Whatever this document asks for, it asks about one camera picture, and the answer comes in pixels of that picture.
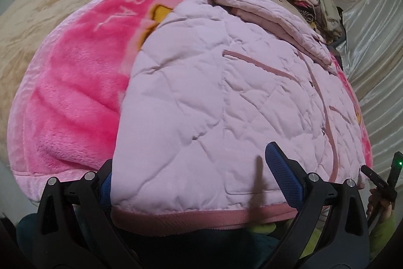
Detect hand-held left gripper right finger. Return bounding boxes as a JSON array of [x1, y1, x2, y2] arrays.
[[264, 141, 370, 269]]

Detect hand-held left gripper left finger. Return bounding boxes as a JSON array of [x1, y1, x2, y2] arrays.
[[33, 159, 141, 269]]

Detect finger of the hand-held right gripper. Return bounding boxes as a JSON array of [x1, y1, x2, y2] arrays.
[[360, 164, 390, 193]]

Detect pink quilted jacket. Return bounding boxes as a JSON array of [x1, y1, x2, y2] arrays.
[[110, 0, 367, 230]]

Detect person's right forearm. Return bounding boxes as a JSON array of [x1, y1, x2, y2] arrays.
[[367, 212, 398, 261]]

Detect pile of folded clothes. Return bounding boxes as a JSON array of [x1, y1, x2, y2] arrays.
[[282, 0, 347, 44]]

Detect person's right hand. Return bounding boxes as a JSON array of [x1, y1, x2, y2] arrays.
[[366, 188, 394, 220]]

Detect person's yellow-green top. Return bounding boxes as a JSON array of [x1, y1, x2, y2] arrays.
[[252, 223, 279, 234]]

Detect pink printed blanket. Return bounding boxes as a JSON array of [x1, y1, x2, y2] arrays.
[[6, 0, 374, 203]]

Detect person's teal pants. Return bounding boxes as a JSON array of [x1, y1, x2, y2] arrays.
[[16, 212, 284, 269]]

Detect white satin curtain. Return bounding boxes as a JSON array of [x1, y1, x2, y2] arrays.
[[302, 0, 403, 181]]

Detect beige bed sheet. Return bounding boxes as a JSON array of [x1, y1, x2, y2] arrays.
[[0, 0, 303, 162]]

